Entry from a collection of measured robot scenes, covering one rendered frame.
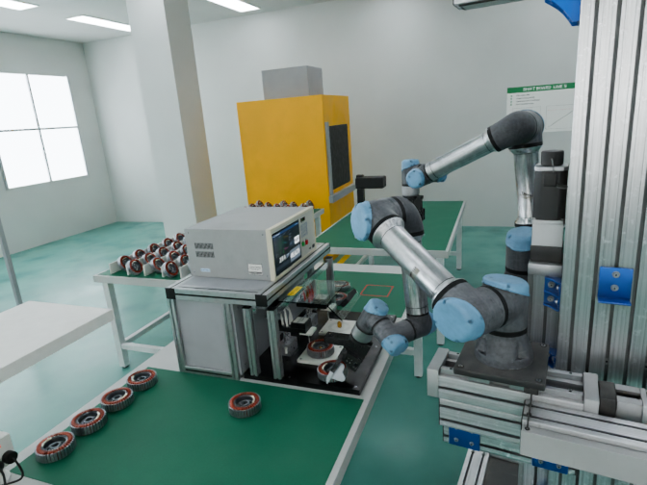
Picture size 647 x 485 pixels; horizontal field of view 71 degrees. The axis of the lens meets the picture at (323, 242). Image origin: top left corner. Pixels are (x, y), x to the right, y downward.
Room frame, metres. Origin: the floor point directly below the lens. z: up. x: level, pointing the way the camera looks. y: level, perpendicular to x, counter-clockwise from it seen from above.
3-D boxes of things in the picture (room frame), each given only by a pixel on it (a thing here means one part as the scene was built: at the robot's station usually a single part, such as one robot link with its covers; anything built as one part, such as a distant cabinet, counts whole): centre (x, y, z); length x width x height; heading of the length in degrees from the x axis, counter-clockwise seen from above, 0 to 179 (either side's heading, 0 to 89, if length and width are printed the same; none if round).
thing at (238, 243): (1.92, 0.30, 1.22); 0.44 x 0.39 x 0.20; 159
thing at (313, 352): (1.68, 0.04, 0.80); 0.11 x 0.11 x 0.04
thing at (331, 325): (1.91, -0.04, 0.78); 0.15 x 0.15 x 0.01; 69
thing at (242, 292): (1.91, 0.30, 1.09); 0.68 x 0.44 x 0.05; 159
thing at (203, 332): (1.64, 0.49, 0.91); 0.28 x 0.03 x 0.32; 69
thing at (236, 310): (1.89, 0.24, 0.92); 0.66 x 0.01 x 0.30; 159
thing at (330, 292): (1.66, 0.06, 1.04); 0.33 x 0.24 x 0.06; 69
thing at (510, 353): (1.13, -0.47, 1.09); 0.15 x 0.15 x 0.10
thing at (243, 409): (1.38, 0.31, 0.77); 0.11 x 0.11 x 0.04
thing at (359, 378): (1.80, 0.01, 0.76); 0.64 x 0.47 x 0.02; 159
